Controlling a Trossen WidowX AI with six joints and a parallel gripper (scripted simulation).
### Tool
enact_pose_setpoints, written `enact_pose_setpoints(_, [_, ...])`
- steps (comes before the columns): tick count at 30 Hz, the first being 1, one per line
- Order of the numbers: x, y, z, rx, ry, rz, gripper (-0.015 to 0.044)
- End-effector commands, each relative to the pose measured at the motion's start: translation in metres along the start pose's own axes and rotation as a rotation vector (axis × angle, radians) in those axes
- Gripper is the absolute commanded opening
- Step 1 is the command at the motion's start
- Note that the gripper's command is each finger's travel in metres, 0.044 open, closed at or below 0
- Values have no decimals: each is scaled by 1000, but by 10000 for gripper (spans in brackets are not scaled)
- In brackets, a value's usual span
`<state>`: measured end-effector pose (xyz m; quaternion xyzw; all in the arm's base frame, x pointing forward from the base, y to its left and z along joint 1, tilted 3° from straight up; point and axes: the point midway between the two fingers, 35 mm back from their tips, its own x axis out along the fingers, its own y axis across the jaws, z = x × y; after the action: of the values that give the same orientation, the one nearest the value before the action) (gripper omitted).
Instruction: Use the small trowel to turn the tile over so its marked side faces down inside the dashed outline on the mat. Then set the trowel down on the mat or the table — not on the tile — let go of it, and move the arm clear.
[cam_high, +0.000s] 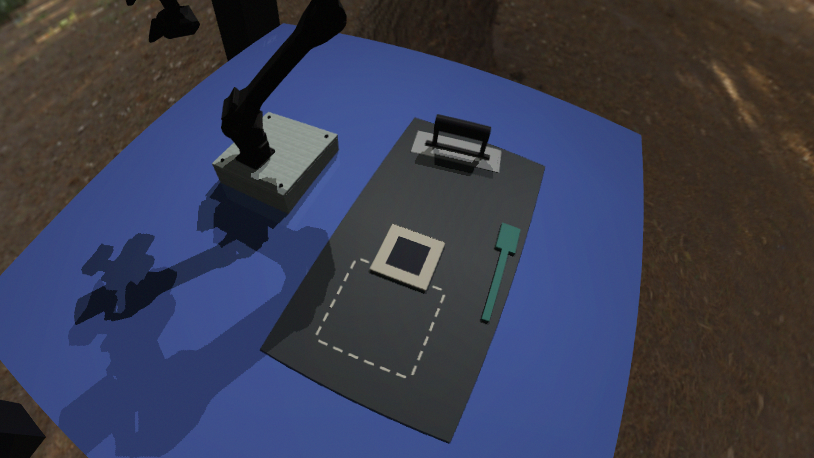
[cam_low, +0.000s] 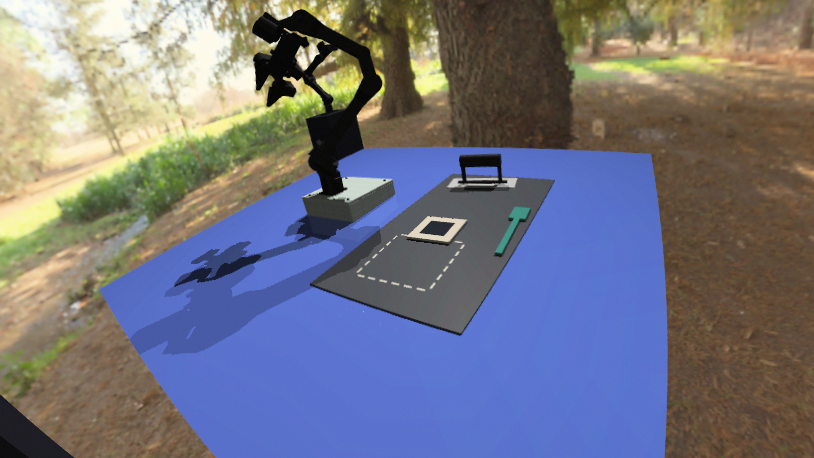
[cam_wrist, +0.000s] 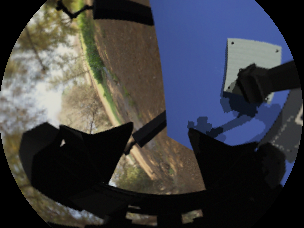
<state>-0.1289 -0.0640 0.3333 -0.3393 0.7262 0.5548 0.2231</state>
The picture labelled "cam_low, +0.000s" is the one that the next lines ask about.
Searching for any beige square tile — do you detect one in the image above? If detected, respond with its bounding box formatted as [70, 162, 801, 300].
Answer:
[407, 216, 467, 244]

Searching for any green trowel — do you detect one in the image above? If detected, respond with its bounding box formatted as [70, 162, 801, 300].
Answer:
[495, 207, 531, 255]

